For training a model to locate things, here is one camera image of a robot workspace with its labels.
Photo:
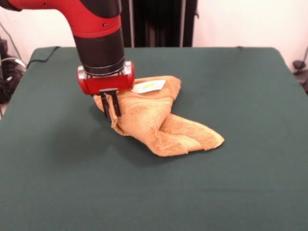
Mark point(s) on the dark green table cloth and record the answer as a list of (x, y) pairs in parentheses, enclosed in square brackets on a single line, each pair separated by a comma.
[(120, 192)]

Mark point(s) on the tan terry towel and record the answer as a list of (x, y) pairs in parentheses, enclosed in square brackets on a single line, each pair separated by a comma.
[(168, 125)]

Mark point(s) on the black pedestal column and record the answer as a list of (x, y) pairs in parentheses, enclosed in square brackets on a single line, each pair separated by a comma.
[(158, 24)]

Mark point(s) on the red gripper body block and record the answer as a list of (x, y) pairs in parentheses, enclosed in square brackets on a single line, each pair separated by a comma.
[(108, 83)]

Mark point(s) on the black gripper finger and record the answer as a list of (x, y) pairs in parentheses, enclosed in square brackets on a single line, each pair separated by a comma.
[(105, 104), (116, 103)]

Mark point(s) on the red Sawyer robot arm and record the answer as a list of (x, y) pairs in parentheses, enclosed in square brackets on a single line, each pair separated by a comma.
[(96, 36)]

